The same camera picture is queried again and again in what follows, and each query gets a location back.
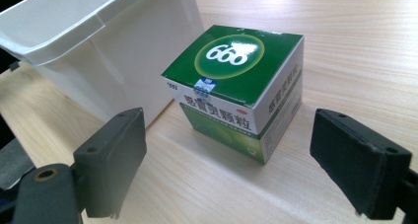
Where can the white plastic bin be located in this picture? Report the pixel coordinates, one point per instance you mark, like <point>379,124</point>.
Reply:
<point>108,49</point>

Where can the green and white medicine box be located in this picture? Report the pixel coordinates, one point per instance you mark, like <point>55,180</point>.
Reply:
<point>236,86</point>

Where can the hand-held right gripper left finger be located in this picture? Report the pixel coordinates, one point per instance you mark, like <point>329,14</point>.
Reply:
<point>110,158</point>

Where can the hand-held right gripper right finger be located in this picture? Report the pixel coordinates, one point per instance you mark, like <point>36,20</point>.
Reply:
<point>358,164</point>

